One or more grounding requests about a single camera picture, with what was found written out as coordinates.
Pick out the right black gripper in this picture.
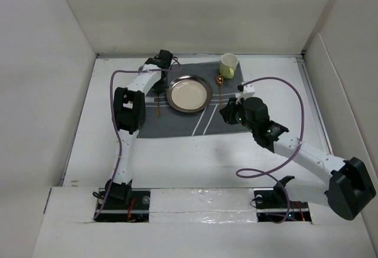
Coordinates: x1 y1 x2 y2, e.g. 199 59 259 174
219 96 256 133

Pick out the copper spoon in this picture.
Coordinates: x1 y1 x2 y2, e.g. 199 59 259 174
216 74 224 109

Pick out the brown rimmed white plate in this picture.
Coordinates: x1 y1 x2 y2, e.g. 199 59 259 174
166 75 213 113

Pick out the grey striped placemat cloth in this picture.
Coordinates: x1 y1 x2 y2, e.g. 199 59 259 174
139 61 245 139

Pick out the copper fork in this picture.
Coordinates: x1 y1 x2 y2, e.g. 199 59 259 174
157 94 161 117

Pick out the yellow green mug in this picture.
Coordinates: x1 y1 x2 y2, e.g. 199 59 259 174
220 53 239 79

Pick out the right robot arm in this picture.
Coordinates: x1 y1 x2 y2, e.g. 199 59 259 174
220 97 376 220

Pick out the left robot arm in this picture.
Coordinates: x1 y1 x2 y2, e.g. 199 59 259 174
104 50 176 209

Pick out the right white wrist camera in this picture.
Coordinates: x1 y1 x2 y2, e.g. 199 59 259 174
235 82 255 104

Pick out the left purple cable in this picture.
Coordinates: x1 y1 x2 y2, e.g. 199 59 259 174
93 57 181 220

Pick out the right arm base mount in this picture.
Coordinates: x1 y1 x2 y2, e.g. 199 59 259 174
250 184 312 223

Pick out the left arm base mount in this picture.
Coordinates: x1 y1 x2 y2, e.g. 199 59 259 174
94 188 151 223

